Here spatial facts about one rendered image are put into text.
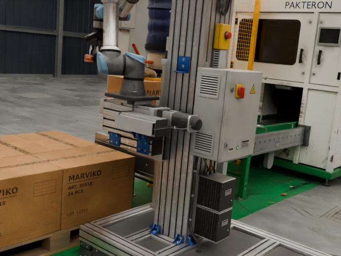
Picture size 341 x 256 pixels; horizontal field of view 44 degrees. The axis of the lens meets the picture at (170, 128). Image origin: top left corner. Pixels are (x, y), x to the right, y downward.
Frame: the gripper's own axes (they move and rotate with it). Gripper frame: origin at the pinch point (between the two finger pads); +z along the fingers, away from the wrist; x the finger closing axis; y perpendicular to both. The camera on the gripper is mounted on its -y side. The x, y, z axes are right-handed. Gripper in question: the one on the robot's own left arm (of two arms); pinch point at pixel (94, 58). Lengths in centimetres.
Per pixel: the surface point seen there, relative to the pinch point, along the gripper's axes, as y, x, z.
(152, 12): 50, 0, -36
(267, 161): 202, -24, 92
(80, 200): -20, -23, 90
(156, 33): 51, -5, -21
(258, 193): 182, -31, 120
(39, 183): -50, -24, 72
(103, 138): 30, 23, 64
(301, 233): 128, -105, 119
